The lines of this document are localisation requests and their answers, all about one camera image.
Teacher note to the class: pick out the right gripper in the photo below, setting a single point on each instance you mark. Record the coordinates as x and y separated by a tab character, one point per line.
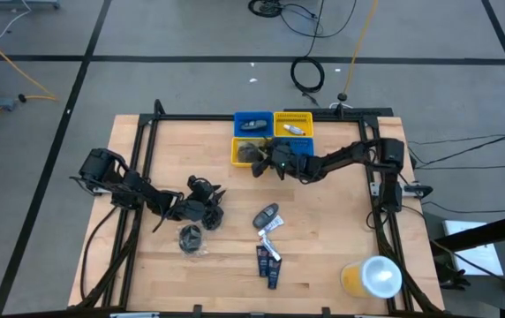
290	156

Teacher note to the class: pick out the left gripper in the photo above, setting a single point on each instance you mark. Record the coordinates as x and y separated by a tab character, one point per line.
200	190

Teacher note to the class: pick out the white toothpaste tube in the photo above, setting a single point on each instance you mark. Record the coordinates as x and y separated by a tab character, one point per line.
272	225
271	249
293	129

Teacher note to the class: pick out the dark blue cream tube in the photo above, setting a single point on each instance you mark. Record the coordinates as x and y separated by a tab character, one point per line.
274	276
262	265

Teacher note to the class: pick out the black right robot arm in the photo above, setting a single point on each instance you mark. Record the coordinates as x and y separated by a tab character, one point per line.
345	156

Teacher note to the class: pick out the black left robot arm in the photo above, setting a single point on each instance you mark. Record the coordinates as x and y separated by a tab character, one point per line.
102	165

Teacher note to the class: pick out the yellow plastic basket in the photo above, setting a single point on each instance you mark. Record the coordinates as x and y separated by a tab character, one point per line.
235	159
288	118

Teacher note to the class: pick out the black power strip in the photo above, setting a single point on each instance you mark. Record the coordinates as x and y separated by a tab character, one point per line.
367	111

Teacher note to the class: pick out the yellow cup white lid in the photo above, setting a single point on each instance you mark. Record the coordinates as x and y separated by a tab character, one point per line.
374	277

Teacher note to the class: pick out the white sheet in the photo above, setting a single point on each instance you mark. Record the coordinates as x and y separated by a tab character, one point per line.
477	260

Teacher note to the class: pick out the black beam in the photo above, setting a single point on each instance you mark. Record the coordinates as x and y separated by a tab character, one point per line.
499	225

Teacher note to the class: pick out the black aluminium table frame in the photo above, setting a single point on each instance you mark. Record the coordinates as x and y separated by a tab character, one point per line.
190	117

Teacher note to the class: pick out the side camera bracket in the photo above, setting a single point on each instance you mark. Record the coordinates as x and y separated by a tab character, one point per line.
420	191

